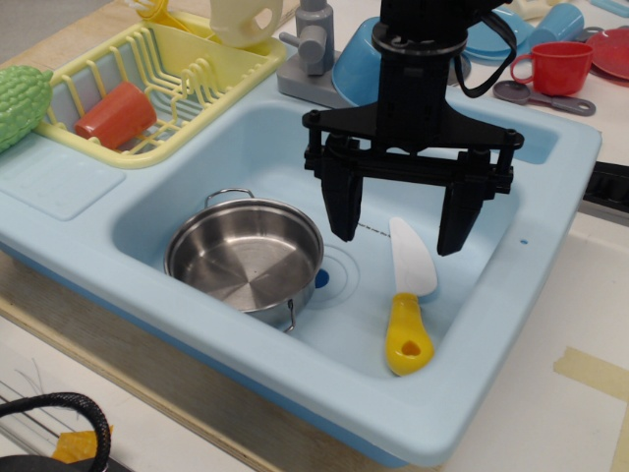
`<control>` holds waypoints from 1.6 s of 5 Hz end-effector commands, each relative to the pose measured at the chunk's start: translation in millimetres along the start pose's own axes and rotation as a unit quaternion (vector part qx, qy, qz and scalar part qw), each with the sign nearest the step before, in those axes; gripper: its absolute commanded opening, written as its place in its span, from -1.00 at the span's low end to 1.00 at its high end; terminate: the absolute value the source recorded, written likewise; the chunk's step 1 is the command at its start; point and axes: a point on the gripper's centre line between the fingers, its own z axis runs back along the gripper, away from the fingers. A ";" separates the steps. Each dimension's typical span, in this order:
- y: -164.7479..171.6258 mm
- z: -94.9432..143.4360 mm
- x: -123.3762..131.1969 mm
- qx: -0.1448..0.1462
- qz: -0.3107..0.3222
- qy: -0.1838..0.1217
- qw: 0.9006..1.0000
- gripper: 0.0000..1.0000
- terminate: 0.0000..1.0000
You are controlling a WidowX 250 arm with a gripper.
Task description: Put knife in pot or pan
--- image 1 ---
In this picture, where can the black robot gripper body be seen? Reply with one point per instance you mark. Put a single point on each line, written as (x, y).
(410, 134)

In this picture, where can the red toy mug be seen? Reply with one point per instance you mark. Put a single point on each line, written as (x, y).
(554, 68)

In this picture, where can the light blue plastic cup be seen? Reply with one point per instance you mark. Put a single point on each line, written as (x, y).
(563, 22)

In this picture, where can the yellow tape piece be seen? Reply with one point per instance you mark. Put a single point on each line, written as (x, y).
(72, 447)

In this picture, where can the green toy bitter gourd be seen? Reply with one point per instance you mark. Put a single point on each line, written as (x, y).
(26, 94)

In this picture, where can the toy knife yellow handle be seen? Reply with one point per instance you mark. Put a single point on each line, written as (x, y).
(408, 347)

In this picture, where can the grey toy faucet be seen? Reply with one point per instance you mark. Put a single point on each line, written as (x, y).
(307, 74)

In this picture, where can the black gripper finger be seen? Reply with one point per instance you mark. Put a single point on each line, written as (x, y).
(462, 205)
(342, 190)

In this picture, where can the cream plastic jug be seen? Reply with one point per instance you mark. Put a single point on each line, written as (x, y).
(242, 24)

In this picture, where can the yellow toy utensil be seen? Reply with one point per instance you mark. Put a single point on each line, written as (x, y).
(158, 12)

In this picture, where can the blue plastic plate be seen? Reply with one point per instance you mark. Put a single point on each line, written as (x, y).
(485, 45)

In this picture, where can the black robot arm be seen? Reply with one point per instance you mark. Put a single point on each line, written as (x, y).
(435, 29)

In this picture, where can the small stainless steel pot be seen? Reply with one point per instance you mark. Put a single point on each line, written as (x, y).
(258, 256)

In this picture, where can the black rail on table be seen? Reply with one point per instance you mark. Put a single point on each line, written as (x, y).
(609, 186)

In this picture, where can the red plastic plate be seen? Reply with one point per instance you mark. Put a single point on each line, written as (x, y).
(611, 52)

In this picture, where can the blue plastic bowl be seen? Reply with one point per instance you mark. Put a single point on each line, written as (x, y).
(355, 74)

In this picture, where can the yellow dish drying rack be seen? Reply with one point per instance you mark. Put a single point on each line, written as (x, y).
(189, 78)

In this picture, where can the light blue toy sink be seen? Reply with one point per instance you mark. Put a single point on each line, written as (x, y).
(103, 229)

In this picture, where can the grey toy measuring spoon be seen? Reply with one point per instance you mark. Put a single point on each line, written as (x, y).
(520, 94)

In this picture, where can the orange plastic cup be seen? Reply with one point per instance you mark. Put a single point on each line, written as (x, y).
(121, 115)

